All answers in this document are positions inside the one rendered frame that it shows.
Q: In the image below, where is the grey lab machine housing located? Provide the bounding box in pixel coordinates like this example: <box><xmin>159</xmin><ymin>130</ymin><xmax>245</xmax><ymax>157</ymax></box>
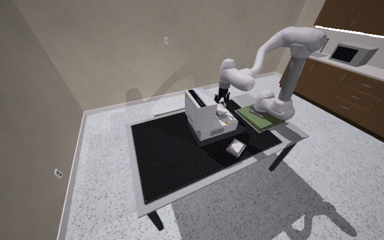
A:
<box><xmin>185</xmin><ymin>88</ymin><xmax>246</xmax><ymax>147</ymax></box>

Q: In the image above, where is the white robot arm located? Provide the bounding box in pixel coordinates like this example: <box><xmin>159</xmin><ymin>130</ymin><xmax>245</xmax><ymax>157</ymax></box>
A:
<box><xmin>218</xmin><ymin>26</ymin><xmax>327</xmax><ymax>120</ymax></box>

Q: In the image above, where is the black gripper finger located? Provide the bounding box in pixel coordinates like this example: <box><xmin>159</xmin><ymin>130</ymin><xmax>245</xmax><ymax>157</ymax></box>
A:
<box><xmin>223</xmin><ymin>92</ymin><xmax>230</xmax><ymax>109</ymax></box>
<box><xmin>214</xmin><ymin>94</ymin><xmax>223</xmax><ymax>103</ymax></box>

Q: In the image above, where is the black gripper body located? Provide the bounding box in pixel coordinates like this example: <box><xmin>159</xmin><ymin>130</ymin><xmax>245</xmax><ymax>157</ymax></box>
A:
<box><xmin>218</xmin><ymin>87</ymin><xmax>228</xmax><ymax>97</ymax></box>

